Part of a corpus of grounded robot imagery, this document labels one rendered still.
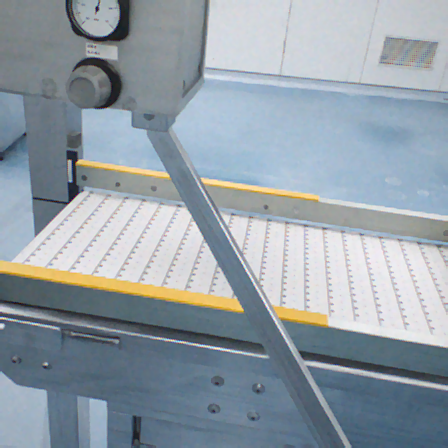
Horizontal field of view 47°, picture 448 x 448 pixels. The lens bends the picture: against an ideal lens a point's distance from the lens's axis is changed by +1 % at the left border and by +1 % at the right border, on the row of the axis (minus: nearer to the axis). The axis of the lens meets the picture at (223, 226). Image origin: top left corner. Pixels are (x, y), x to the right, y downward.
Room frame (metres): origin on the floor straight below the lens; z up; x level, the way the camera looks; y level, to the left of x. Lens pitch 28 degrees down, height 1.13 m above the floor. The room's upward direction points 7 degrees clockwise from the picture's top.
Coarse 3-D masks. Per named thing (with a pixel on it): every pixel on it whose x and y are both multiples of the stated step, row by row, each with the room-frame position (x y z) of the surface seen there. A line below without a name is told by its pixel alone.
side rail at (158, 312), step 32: (0, 288) 0.38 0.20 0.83; (32, 288) 0.38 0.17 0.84; (64, 288) 0.38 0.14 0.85; (128, 320) 0.37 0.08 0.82; (160, 320) 0.37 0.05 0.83; (192, 320) 0.37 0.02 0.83; (224, 320) 0.37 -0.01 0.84; (320, 352) 0.36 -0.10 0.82; (352, 352) 0.36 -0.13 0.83; (384, 352) 0.35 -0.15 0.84; (416, 352) 0.35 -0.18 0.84
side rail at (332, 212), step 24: (96, 168) 0.66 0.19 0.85; (144, 192) 0.65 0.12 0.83; (168, 192) 0.65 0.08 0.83; (216, 192) 0.64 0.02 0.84; (240, 192) 0.64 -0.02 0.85; (288, 216) 0.63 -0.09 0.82; (312, 216) 0.63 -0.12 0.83; (336, 216) 0.63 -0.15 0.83; (360, 216) 0.62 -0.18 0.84; (384, 216) 0.62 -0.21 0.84; (408, 216) 0.62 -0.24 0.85; (432, 216) 0.62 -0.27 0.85
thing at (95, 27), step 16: (80, 0) 0.33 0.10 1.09; (96, 0) 0.33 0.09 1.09; (112, 0) 0.33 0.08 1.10; (128, 0) 0.34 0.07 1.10; (80, 16) 0.33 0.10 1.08; (96, 16) 0.33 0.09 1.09; (112, 16) 0.33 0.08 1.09; (128, 16) 0.34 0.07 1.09; (80, 32) 0.33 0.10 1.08; (96, 32) 0.33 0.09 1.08; (112, 32) 0.33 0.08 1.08; (128, 32) 0.34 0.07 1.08
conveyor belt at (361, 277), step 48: (96, 192) 0.65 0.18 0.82; (48, 240) 0.51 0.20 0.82; (96, 240) 0.52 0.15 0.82; (144, 240) 0.53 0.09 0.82; (192, 240) 0.55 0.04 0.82; (240, 240) 0.56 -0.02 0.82; (288, 240) 0.58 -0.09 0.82; (336, 240) 0.59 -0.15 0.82; (384, 240) 0.61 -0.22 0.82; (192, 288) 0.44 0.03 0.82; (288, 288) 0.47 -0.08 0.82; (336, 288) 0.48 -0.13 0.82; (384, 288) 0.49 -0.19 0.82; (432, 288) 0.50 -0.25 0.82
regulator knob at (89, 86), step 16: (96, 48) 0.34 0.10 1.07; (112, 48) 0.34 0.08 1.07; (80, 64) 0.34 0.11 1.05; (96, 64) 0.34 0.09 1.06; (80, 80) 0.32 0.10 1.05; (96, 80) 0.32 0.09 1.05; (112, 80) 0.34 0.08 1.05; (80, 96) 0.32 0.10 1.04; (96, 96) 0.32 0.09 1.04; (112, 96) 0.34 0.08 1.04
